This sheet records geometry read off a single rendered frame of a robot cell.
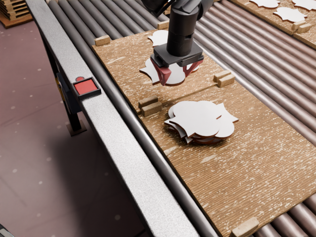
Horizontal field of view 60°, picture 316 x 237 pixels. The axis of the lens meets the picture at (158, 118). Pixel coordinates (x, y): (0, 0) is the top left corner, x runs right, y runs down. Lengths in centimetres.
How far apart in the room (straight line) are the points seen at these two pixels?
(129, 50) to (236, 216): 69
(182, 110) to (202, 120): 6
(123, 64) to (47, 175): 111
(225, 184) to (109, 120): 37
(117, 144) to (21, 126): 157
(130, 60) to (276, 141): 55
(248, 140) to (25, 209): 139
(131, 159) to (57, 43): 65
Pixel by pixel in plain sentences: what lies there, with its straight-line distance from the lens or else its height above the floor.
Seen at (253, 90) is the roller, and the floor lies 92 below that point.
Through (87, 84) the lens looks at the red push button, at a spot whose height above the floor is 93.
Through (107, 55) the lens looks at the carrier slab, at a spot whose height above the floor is 94.
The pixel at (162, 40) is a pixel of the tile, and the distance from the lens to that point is 109.
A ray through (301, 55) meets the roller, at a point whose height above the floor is 92.
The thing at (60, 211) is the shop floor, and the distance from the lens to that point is 174.
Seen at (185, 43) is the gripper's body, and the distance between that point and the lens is 62.
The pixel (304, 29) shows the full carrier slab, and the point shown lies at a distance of 130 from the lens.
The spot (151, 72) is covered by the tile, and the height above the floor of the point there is 105.
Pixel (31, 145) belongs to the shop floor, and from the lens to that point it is 210.
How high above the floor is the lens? 149
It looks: 46 degrees down
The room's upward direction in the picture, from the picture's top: straight up
